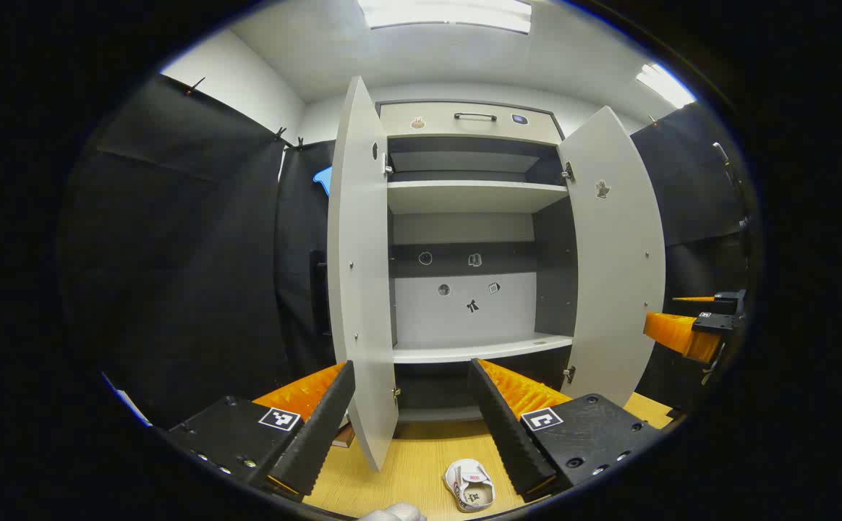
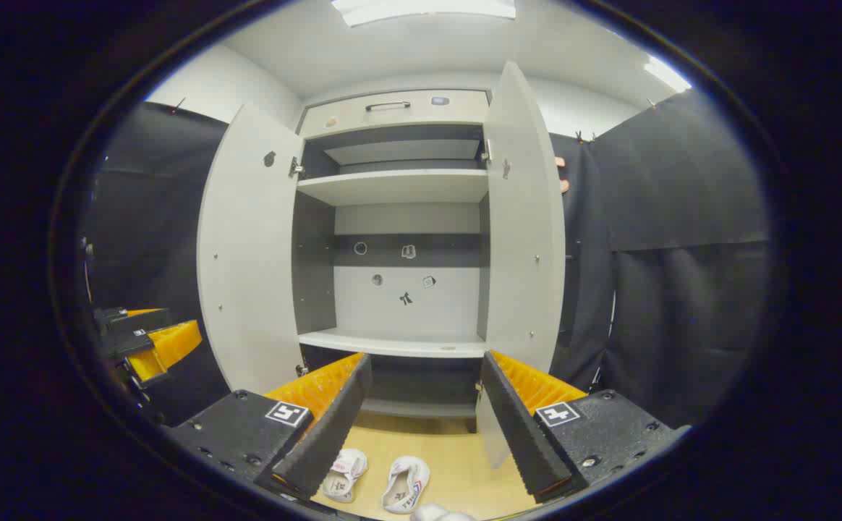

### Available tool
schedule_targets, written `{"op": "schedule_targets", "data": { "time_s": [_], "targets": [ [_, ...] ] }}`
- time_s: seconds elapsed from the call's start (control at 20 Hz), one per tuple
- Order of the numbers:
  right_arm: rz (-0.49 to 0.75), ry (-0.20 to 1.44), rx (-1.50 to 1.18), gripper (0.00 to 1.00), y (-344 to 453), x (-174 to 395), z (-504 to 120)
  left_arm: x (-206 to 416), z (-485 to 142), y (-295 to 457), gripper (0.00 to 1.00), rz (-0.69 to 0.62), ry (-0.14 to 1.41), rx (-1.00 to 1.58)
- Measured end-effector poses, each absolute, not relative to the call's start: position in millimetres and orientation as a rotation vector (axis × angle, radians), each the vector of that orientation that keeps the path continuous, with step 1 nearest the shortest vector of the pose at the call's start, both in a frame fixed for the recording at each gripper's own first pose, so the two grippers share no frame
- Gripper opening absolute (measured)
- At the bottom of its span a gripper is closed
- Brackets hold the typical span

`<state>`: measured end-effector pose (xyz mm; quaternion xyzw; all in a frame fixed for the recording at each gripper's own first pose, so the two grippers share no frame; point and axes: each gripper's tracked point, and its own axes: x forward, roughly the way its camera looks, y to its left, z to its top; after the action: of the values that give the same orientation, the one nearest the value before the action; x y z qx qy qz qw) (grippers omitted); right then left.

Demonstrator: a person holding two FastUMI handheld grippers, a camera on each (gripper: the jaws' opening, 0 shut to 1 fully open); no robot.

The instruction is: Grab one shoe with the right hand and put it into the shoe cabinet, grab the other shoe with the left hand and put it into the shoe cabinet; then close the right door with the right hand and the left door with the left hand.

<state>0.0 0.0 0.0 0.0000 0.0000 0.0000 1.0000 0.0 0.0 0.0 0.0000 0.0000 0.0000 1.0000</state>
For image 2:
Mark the large ceiling light panel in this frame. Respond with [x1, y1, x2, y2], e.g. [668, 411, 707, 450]
[331, 0, 517, 28]

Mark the white shoe with striped side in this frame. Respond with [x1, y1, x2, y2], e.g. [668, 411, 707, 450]
[381, 456, 431, 514]

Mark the small ceiling light panel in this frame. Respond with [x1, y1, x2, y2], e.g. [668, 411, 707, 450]
[644, 55, 692, 93]

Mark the grey shoe cabinet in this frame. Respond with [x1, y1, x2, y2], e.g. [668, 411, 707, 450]
[292, 88, 494, 435]

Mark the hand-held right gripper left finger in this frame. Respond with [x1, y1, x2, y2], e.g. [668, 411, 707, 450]
[168, 352, 373, 501]

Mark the grey shoe cabinet door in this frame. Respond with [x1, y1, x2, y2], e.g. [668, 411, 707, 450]
[197, 103, 306, 395]
[475, 60, 566, 471]

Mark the grey drawer with metal handle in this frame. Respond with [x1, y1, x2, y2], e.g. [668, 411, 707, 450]
[298, 89, 490, 140]

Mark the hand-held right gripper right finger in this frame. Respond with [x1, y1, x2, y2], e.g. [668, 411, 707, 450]
[479, 350, 691, 505]

